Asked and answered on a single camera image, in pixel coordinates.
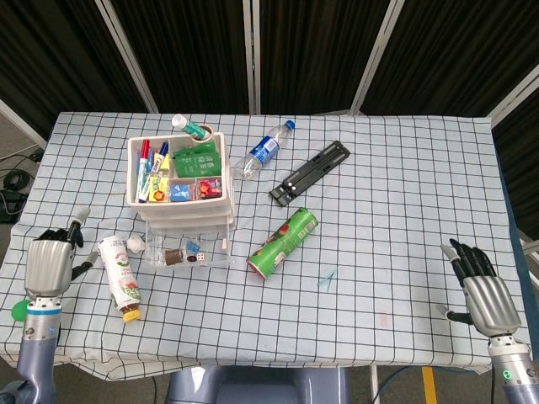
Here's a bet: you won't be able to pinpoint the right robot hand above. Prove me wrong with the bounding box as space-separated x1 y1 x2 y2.
435 238 522 338

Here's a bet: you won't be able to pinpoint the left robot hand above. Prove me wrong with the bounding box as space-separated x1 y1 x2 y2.
24 206 99 302

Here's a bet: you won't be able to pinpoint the clear drawer with dice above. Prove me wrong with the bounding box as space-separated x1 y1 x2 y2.
141 218 236 270

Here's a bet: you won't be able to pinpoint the white plastic drawer organizer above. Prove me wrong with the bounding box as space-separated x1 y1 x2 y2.
125 130 237 231

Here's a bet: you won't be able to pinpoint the green ball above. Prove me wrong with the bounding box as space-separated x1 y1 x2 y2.
10 299 30 323

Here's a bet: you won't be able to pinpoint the red cap marker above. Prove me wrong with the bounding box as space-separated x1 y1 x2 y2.
135 138 152 203

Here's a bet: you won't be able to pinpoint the white table leg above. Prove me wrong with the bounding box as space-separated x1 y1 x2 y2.
369 364 381 404

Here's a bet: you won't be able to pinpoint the yellow green candy packet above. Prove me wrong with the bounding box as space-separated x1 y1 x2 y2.
147 153 173 190

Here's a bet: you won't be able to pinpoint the blue packet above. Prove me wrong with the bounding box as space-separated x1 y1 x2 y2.
170 181 195 202

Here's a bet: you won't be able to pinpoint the blue checked tablecloth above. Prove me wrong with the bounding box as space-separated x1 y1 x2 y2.
0 111 531 382

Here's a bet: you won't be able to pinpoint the blue cap marker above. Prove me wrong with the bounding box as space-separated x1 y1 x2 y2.
153 141 172 173

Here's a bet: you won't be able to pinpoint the red packet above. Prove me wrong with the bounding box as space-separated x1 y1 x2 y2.
197 177 223 198

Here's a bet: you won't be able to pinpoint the green tea packets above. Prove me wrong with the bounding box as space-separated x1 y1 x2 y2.
172 141 223 178

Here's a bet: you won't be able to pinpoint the green white tube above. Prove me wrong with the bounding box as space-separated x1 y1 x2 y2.
171 113 214 142

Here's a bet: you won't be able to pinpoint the green chips can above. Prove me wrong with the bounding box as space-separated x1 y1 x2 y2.
246 207 320 282

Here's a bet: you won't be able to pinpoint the black folding stand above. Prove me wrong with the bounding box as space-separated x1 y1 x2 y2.
269 141 353 207

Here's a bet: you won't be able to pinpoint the grey robot torso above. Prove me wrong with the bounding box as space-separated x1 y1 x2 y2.
166 364 350 404

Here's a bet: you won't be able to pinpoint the clear water bottle blue label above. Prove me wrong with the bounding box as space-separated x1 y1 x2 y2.
232 120 296 181

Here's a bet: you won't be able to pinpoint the black folding screen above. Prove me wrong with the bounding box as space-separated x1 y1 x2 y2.
0 0 539 241

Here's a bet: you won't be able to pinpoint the black floor cables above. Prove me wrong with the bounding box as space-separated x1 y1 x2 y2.
0 142 45 224

